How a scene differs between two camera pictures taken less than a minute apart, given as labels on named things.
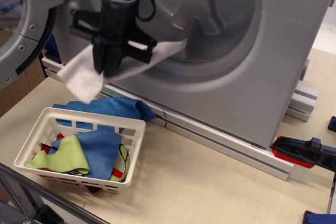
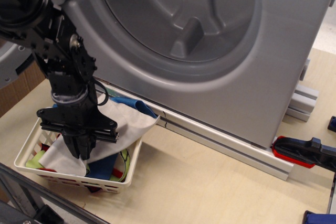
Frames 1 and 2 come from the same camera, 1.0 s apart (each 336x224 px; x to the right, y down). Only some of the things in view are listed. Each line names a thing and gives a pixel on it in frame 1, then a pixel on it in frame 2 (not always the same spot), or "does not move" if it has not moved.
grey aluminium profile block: [302, 103] does not move
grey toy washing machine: [254, 40] does not move
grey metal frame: [21, 197] does not move
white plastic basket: [52, 121] does not move
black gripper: [115, 24] → [78, 118]
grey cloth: [83, 75] → [129, 124]
